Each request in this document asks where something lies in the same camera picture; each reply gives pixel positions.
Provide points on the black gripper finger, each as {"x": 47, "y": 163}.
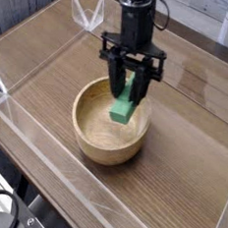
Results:
{"x": 116, "y": 70}
{"x": 140, "y": 85}

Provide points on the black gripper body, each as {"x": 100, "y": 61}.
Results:
{"x": 133, "y": 45}

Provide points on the green rectangular block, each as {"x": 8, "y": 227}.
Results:
{"x": 123, "y": 108}

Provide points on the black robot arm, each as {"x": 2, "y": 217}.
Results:
{"x": 132, "y": 48}

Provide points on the brown wooden bowl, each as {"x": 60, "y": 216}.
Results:
{"x": 100, "y": 139}

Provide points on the clear acrylic corner bracket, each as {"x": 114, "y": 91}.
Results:
{"x": 88, "y": 19}

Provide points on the clear acrylic wall panel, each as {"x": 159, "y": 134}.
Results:
{"x": 178, "y": 180}

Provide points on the grey metal bracket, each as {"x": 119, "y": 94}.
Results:
{"x": 26, "y": 219}

